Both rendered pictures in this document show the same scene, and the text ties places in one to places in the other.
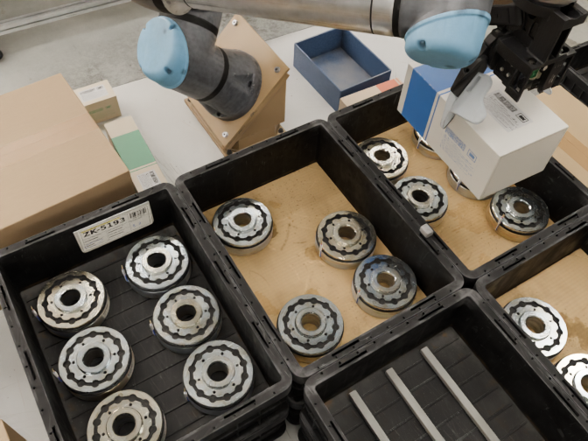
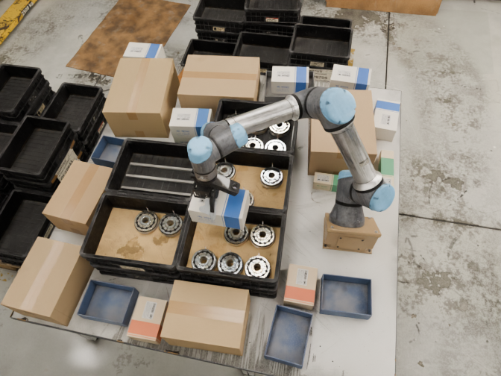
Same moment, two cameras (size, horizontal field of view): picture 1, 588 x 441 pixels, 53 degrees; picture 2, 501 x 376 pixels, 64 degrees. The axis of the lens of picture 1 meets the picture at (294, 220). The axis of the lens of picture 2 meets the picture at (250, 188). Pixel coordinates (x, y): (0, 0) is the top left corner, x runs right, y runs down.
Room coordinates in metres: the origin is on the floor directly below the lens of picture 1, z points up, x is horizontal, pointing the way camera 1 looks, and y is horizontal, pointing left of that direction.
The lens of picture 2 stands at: (1.25, -0.65, 2.40)
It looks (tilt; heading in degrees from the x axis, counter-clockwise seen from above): 59 degrees down; 138
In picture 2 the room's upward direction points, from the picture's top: 5 degrees counter-clockwise
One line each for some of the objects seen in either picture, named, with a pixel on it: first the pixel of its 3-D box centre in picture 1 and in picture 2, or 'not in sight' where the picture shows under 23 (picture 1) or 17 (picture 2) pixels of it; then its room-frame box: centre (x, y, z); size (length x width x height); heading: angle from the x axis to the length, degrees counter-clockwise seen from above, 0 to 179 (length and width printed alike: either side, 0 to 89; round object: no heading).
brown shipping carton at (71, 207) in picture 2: not in sight; (86, 198); (-0.02, -0.56, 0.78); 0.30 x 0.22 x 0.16; 118
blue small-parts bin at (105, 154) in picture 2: not in sight; (115, 153); (-0.18, -0.29, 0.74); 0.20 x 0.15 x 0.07; 29
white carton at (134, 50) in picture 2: not in sight; (145, 56); (-0.54, 0.22, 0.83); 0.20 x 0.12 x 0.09; 35
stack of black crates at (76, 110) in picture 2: not in sight; (80, 122); (-0.94, -0.21, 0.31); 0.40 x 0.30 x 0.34; 122
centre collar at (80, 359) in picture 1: (94, 357); not in sight; (0.31, 0.27, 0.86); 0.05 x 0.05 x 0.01
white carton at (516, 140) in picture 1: (476, 117); (220, 206); (0.63, -0.25, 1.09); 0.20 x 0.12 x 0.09; 32
